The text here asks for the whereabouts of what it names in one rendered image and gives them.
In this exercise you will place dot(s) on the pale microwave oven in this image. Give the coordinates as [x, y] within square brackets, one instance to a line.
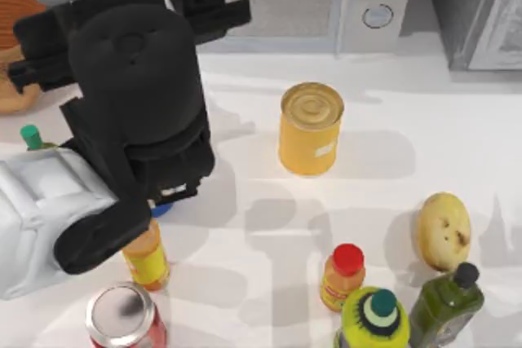
[285, 1]

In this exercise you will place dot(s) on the yellow can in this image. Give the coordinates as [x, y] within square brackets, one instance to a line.
[310, 136]

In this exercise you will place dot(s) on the microwave knob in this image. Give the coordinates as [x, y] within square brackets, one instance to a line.
[378, 16]

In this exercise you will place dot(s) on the brown woven basket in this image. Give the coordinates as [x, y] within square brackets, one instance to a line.
[16, 5]

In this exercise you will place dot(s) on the green capped bottle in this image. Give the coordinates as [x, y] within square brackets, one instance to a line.
[32, 136]

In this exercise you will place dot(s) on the orange bottle blue cap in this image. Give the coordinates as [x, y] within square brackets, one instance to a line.
[147, 260]

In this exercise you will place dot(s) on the grey cabinet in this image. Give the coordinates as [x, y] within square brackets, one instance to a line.
[473, 10]

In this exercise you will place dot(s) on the orange bottle red cap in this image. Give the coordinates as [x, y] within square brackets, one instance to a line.
[340, 278]

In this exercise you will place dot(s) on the red can silver top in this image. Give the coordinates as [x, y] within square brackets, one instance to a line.
[122, 315]

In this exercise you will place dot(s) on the pale yellow potato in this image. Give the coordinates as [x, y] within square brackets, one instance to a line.
[442, 230]

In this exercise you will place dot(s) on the yellow-green bottle teal cap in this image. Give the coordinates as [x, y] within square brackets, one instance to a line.
[375, 319]

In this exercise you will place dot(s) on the dark green bottle black cap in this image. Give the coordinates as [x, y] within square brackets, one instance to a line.
[444, 311]

